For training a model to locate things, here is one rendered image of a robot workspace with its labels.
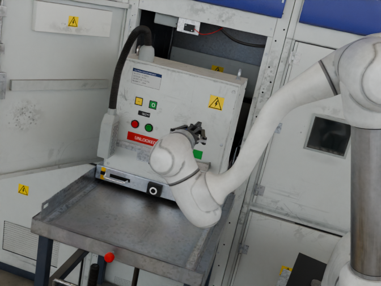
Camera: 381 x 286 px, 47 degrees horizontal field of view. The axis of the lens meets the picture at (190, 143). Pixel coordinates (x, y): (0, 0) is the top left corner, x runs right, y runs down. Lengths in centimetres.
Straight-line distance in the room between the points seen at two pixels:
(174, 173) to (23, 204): 143
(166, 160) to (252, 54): 161
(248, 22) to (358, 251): 109
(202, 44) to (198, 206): 164
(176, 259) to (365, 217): 66
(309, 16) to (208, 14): 41
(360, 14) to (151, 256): 119
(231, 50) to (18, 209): 151
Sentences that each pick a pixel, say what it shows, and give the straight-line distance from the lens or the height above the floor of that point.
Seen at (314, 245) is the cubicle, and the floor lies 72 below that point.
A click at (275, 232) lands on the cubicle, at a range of 208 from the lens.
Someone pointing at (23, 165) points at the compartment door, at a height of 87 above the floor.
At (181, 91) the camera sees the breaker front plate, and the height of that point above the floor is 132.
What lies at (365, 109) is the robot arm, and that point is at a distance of 97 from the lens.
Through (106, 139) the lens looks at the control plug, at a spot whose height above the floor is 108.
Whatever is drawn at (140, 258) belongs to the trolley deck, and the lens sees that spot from 149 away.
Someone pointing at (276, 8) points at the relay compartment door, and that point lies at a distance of 186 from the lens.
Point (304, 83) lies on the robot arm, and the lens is 114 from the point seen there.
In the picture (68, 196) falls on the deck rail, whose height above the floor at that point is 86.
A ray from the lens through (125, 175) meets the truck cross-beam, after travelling 184.
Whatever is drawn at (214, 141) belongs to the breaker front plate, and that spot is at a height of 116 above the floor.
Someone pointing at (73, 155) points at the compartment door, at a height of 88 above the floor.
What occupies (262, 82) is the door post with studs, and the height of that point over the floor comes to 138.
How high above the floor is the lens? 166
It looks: 18 degrees down
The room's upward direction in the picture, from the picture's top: 12 degrees clockwise
